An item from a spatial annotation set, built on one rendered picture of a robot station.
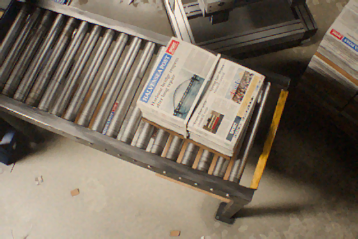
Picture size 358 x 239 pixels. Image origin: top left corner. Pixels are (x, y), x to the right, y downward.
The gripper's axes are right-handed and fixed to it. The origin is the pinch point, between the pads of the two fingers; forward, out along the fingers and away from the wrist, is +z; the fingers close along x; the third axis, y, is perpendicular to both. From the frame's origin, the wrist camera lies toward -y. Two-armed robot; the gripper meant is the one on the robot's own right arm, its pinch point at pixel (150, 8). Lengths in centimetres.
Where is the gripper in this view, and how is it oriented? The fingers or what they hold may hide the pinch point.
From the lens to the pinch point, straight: 141.1
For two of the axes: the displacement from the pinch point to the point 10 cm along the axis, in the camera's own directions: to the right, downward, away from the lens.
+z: -1.7, 9.4, -3.1
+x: -9.8, -2.0, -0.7
